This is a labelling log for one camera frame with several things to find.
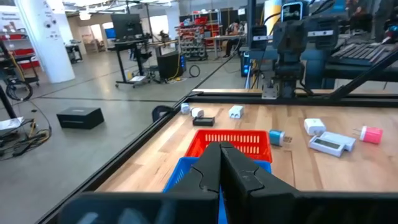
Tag white rectangular plastic box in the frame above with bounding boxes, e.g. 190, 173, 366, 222
308, 136, 346, 158
319, 131, 357, 152

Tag black coiled floor cable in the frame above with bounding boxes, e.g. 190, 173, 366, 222
188, 64, 201, 78

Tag white dual port wall charger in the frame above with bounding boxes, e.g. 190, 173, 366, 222
228, 105, 244, 119

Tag pink white USB wall charger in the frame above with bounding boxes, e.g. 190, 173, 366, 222
353, 125, 384, 145

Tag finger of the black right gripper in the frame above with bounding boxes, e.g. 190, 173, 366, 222
290, 21, 308, 52
273, 21, 292, 52

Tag black computer tower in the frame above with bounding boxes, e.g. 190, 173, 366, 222
157, 51, 184, 80

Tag black computer monitor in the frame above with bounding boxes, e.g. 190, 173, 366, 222
111, 13, 144, 40

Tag white cube wall charger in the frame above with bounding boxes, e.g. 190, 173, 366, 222
303, 118, 327, 137

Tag black aluminium table frame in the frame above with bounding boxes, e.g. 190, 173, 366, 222
34, 46, 398, 224

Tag red parts bin shelf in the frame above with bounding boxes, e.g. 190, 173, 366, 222
175, 17, 209, 62

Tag black rolling standing desk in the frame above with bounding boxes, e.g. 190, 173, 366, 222
107, 39, 150, 89

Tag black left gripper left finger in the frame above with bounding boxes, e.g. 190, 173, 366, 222
57, 141, 221, 224

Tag black table clamp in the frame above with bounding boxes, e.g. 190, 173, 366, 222
151, 105, 175, 123

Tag red tool cart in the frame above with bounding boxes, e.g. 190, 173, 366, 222
0, 30, 40, 87

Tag blue plastic slotted basket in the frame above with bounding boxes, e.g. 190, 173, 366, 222
163, 156, 273, 224

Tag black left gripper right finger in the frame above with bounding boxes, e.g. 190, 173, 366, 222
220, 141, 398, 224

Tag floor cable bundle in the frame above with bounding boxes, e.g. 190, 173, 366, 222
0, 101, 53, 161

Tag red plastic slotted basket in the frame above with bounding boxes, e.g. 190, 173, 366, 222
185, 129, 274, 164

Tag yellow white column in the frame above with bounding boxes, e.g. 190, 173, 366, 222
264, 0, 282, 35

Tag computer with blue light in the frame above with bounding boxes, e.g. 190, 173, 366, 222
241, 51, 252, 78

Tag person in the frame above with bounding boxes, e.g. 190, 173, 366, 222
222, 19, 246, 58

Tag small black rectangular box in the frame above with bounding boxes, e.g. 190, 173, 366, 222
192, 116, 216, 127

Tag black computer keyboard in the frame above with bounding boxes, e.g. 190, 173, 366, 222
331, 42, 398, 66

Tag white paper sheets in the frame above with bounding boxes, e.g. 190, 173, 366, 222
0, 116, 25, 131

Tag white black-faced wall charger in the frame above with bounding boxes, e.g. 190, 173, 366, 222
190, 107, 205, 119

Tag grey work table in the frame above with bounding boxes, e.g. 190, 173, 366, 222
213, 34, 248, 60

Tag small black cart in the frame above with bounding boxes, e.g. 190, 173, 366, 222
65, 43, 83, 65

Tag white round pillar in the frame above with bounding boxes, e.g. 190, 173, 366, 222
14, 0, 76, 84

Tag teal white USB wall charger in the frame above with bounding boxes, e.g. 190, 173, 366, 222
268, 129, 293, 147

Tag black box on floor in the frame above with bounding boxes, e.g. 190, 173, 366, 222
56, 106, 105, 130

